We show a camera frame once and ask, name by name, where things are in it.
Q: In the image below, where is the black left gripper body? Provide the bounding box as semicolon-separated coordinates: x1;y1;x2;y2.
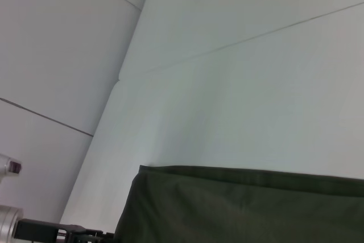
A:
13;218;86;243

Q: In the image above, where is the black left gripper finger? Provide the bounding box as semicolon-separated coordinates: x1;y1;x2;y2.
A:
56;227;116;243

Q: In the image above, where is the dark green FREE t-shirt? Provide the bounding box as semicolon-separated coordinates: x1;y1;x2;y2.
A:
113;164;364;243

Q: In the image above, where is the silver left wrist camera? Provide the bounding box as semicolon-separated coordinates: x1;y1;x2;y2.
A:
0;153;23;182

